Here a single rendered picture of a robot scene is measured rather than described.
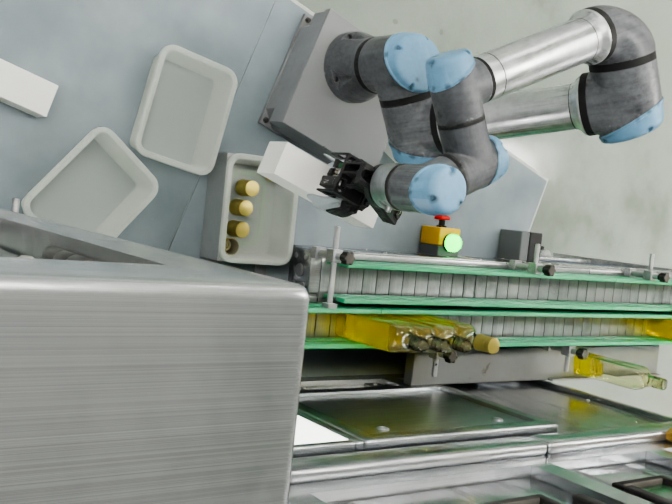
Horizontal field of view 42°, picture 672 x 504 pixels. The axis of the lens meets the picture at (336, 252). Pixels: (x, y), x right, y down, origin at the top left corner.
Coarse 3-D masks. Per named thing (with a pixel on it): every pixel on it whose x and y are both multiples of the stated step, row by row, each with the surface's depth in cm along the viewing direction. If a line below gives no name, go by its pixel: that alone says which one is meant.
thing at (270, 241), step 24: (240, 168) 186; (264, 192) 190; (288, 192) 187; (240, 216) 187; (264, 216) 190; (288, 216) 187; (240, 240) 187; (264, 240) 191; (288, 240) 186; (264, 264) 183
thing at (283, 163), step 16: (272, 144) 156; (288, 144) 152; (272, 160) 153; (288, 160) 152; (304, 160) 154; (272, 176) 154; (288, 176) 153; (304, 176) 155; (320, 176) 157; (304, 192) 157; (320, 192) 157; (368, 208) 163; (352, 224) 169; (368, 224) 164
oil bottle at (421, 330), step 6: (390, 318) 187; (396, 318) 188; (408, 324) 180; (414, 324) 181; (420, 324) 182; (414, 330) 178; (420, 330) 178; (426, 330) 178; (432, 330) 179; (420, 336) 177; (426, 336) 177
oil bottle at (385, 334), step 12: (336, 324) 190; (348, 324) 186; (360, 324) 183; (372, 324) 180; (384, 324) 177; (396, 324) 176; (348, 336) 186; (360, 336) 183; (372, 336) 179; (384, 336) 176; (396, 336) 174; (384, 348) 176; (396, 348) 174
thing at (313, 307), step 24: (312, 312) 176; (336, 312) 180; (360, 312) 183; (384, 312) 187; (408, 312) 191; (432, 312) 195; (456, 312) 199; (480, 312) 203; (504, 312) 208; (528, 312) 213; (552, 312) 219; (576, 312) 226; (600, 312) 233; (624, 312) 243; (648, 312) 249
